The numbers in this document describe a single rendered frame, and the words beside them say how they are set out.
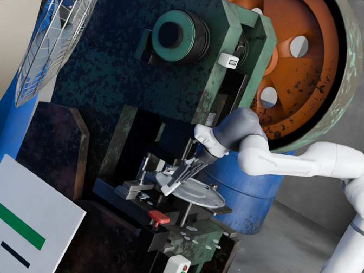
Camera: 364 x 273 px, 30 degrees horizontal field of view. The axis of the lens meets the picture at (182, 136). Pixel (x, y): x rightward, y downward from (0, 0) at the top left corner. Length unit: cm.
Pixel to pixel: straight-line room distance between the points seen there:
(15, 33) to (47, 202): 149
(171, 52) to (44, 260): 95
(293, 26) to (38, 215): 129
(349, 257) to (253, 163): 48
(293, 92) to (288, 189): 327
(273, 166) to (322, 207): 386
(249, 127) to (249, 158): 11
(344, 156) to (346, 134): 365
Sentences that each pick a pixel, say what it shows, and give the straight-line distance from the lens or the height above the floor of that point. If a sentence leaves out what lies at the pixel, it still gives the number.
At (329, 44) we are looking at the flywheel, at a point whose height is 149.
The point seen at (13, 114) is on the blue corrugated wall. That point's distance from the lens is 358.
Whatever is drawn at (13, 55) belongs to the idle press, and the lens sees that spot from 131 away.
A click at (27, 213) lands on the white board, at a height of 45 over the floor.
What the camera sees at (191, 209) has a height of 73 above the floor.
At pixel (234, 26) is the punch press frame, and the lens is 241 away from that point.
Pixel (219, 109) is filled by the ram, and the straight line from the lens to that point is 264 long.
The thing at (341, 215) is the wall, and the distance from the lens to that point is 591.
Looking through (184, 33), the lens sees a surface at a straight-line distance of 232.
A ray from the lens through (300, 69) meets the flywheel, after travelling 285.
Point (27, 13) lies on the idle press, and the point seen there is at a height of 137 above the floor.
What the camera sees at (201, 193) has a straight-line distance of 264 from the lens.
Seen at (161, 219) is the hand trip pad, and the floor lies 76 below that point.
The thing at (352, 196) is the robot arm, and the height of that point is 109.
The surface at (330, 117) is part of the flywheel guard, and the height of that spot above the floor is 123.
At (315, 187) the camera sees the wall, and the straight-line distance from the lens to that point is 597.
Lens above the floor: 154
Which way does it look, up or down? 13 degrees down
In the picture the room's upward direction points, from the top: 22 degrees clockwise
